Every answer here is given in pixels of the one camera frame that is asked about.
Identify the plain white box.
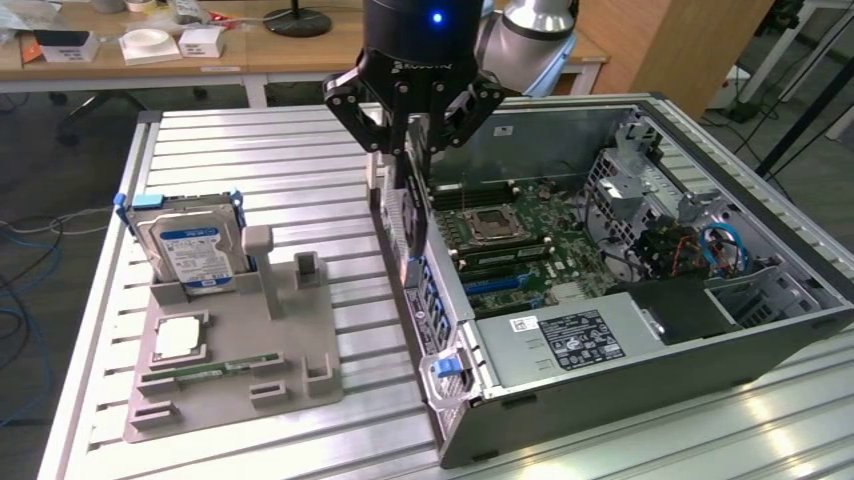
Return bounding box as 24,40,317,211
176,27,226,60

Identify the grey open PC case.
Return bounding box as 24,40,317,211
366,91,854,469

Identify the green motherboard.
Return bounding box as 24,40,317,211
425,177,625,319

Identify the metal CPU socket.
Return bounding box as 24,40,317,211
465,204,519,246

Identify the white floor cable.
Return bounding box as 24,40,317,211
0,208,112,236

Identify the black slanted pole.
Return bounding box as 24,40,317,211
756,0,854,177

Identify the metal disk bay cage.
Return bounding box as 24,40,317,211
584,144,675,236

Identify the blue SATA wire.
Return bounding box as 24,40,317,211
697,222,752,277

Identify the blue floor cable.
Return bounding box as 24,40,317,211
0,224,58,429

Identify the black Nvidia graphics card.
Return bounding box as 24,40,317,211
389,113,432,259

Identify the wooden cabinet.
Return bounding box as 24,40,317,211
572,0,779,121

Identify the blue expansion slot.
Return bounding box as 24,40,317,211
464,273,529,297

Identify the blue disk caddy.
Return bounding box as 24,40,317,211
109,188,252,281

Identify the black wire connector bundle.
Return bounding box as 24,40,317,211
631,223,703,279

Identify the white box with round insert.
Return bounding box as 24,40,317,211
117,28,184,67

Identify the grey power supply unit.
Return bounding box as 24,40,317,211
473,292,668,390

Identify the grey printed parts rack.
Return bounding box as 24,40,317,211
122,224,346,445

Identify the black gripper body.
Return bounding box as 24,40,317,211
352,0,485,99

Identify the blue case latch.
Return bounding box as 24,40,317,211
429,357,464,386

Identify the wooden desk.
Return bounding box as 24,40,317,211
0,0,609,109

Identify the black power adapter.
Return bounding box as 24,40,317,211
724,103,761,125

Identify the black office chair base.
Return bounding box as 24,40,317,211
56,92,149,147

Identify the beige corner bracket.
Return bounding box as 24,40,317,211
364,149,395,194

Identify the installed green RAM stick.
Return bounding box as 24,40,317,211
459,244,553,265

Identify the silver hard disk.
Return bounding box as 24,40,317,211
129,202,242,301

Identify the white box with dark lid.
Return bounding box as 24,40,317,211
32,28,101,64

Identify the black round lamp base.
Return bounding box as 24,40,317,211
261,0,333,38

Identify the silver CPU chip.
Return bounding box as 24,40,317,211
150,317,202,361

